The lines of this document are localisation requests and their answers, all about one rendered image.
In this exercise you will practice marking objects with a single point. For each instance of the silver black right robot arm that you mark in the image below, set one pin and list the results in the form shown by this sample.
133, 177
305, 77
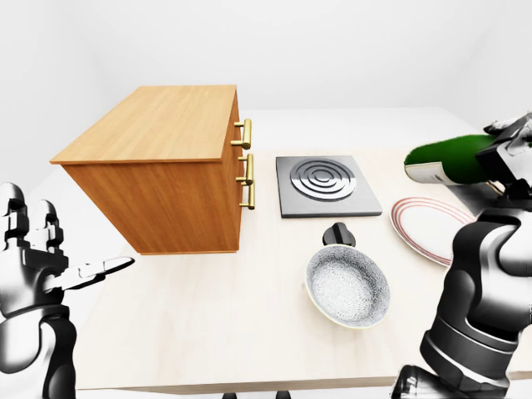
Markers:
482, 291

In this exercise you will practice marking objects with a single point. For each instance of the wooden cabinet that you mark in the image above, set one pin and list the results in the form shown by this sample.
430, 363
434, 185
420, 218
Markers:
158, 133

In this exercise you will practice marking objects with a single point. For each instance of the patterned grey bowl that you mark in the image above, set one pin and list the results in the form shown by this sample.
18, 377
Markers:
349, 287

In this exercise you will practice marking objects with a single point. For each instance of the green wine bottle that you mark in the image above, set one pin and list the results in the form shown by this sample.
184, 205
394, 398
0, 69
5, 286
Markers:
449, 160

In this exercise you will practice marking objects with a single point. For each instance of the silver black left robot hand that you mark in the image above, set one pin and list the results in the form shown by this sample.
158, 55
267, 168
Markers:
29, 270

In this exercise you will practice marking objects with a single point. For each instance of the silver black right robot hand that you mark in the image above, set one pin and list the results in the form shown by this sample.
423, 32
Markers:
505, 160

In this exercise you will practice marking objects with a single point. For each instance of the small dark shape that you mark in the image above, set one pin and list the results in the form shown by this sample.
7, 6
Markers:
229, 396
283, 395

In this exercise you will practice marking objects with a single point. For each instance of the round black knob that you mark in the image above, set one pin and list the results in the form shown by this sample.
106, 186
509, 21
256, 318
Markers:
338, 234

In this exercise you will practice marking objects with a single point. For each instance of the wooden cabinet drawer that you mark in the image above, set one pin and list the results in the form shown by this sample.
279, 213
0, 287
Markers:
232, 133
237, 217
235, 170

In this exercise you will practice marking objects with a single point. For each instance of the white plate with red rings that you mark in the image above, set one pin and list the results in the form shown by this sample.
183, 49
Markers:
420, 224

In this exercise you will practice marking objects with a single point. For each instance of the flat dark stove plate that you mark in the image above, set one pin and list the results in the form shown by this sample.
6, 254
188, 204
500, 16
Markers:
328, 195

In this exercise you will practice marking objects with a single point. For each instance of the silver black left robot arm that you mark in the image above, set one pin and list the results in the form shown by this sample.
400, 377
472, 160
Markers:
29, 353

